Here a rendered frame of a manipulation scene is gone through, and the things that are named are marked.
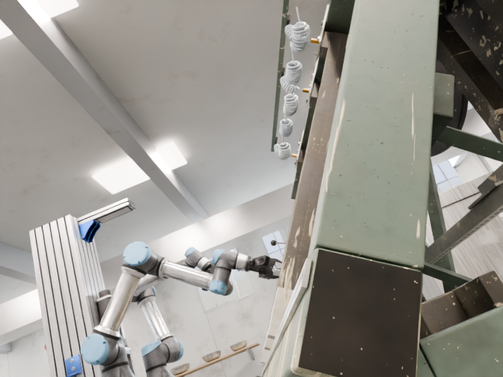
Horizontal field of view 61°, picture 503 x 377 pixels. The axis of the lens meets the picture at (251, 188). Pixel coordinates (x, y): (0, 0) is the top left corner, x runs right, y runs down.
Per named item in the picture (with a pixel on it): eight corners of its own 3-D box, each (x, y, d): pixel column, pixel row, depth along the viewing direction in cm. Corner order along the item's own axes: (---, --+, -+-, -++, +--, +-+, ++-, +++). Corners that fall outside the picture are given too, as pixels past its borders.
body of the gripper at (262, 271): (274, 265, 196) (248, 259, 197) (275, 259, 188) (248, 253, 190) (271, 280, 193) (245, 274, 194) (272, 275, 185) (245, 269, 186)
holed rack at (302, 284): (262, 376, 189) (261, 376, 189) (263, 369, 190) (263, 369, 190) (307, 288, 41) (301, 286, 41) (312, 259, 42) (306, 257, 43)
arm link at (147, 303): (159, 369, 242) (123, 290, 269) (177, 365, 254) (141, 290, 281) (171, 357, 238) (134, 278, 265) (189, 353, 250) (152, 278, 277)
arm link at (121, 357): (132, 362, 196) (126, 333, 202) (121, 360, 184) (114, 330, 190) (107, 372, 195) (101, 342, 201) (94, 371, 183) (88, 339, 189)
